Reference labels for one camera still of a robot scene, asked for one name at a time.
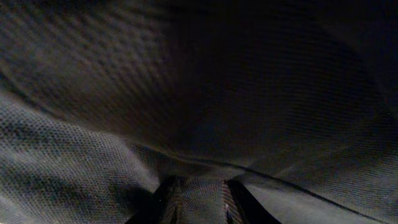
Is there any black polo shirt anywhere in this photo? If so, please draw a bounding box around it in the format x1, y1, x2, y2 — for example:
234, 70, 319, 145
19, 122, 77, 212
1, 0, 397, 223

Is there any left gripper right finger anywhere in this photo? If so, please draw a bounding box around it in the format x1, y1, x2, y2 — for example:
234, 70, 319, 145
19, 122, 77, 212
222, 180, 281, 224

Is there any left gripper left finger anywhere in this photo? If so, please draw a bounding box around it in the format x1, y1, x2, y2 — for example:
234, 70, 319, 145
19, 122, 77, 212
125, 177, 179, 224

